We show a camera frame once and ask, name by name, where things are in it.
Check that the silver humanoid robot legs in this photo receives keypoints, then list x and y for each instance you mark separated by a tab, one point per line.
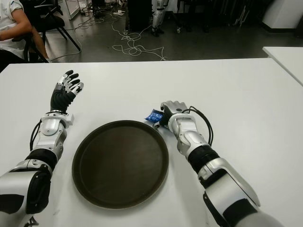
158	16

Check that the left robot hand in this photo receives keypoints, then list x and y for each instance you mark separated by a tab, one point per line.
59	99

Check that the seated person white shirt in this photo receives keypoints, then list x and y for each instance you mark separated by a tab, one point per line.
11	21

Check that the black cabinet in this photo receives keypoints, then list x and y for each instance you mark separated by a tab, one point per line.
139	14

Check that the white board frame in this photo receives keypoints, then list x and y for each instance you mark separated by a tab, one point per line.
72	9

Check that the round brown tray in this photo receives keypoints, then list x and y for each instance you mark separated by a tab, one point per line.
120	165

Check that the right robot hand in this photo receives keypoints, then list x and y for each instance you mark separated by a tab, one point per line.
176	107

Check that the black chair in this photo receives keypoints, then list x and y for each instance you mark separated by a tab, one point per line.
50	21

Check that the white cabinet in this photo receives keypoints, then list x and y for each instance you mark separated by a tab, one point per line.
281	14

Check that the blue Oreo packet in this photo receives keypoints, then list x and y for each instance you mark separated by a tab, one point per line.
153	116

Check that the white side table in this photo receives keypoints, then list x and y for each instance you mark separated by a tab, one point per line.
287	59

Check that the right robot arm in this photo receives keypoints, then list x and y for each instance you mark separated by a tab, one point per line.
187	124

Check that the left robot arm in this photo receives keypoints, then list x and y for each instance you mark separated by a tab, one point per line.
49	125

